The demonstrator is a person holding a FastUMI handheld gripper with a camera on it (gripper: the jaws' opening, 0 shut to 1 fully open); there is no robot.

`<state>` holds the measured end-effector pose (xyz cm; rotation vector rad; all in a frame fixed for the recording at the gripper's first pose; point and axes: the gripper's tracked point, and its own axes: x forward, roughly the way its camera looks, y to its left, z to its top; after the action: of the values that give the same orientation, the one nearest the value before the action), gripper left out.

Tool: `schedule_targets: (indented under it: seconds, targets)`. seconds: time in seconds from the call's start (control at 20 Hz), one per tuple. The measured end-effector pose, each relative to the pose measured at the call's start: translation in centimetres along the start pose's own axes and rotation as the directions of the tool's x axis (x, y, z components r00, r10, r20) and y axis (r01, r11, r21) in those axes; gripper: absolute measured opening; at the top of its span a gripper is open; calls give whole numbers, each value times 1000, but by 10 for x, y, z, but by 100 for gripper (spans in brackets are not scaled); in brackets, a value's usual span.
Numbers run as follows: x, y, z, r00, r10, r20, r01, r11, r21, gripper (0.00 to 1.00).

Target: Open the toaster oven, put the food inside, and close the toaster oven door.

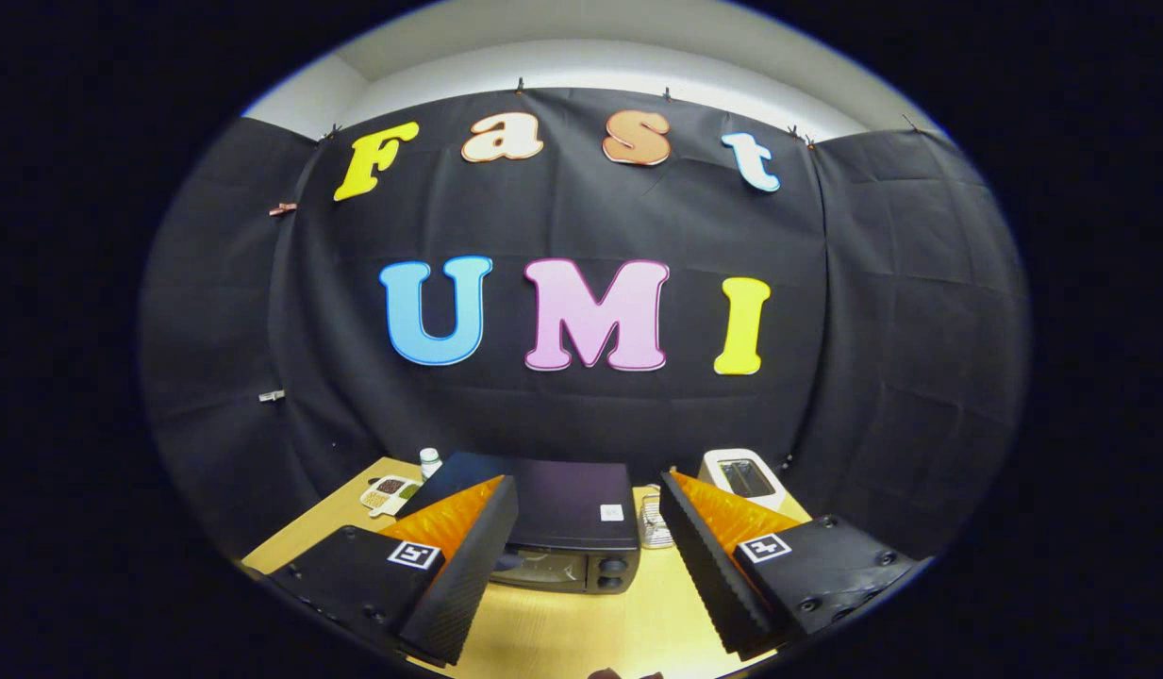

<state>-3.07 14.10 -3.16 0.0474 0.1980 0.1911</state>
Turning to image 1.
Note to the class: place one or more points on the black toaster oven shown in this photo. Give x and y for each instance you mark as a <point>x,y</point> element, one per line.
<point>562,500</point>

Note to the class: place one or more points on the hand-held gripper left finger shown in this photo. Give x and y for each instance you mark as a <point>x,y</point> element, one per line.
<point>473,561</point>

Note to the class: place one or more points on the cream pop-up toaster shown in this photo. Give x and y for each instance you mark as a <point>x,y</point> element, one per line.
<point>732,495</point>

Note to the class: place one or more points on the small white bottle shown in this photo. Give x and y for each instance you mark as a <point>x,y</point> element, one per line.
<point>430,464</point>

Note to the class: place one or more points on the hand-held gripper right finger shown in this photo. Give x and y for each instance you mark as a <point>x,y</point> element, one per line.
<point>708,566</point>

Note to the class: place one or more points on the white divided snack tray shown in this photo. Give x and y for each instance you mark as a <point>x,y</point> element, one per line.
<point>388,495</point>

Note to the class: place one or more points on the pink clip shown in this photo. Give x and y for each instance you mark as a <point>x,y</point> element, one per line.
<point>282,208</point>

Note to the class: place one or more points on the black backdrop cloth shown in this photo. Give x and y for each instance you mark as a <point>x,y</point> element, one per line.
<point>902,330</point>

